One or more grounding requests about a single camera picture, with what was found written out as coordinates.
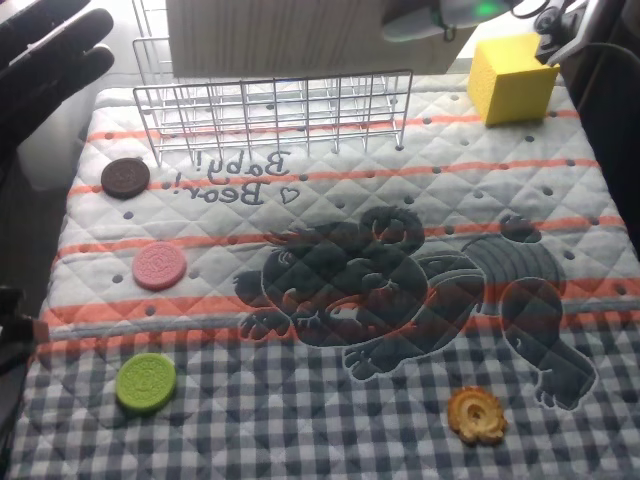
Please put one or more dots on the brown sandwich cookie toy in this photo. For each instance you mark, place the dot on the brown sandwich cookie toy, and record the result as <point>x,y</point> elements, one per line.
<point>125,178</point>

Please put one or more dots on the golden butter cookie toy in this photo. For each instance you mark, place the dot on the golden butter cookie toy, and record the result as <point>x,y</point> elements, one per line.
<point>475,414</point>

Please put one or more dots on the yellow foam block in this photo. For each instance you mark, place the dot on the yellow foam block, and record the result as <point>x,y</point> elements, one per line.
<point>515,90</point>

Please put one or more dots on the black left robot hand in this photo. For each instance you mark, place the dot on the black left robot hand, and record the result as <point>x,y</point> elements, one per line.
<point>40,70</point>

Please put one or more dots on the pink sandwich cookie toy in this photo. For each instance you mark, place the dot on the pink sandwich cookie toy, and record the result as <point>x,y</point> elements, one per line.
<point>160,266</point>

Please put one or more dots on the grey quilt with bear print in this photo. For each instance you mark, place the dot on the grey quilt with bear print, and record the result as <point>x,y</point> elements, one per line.
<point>350,310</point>

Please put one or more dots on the green sandwich cookie toy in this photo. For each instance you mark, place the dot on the green sandwich cookie toy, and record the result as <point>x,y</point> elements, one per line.
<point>145,384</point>

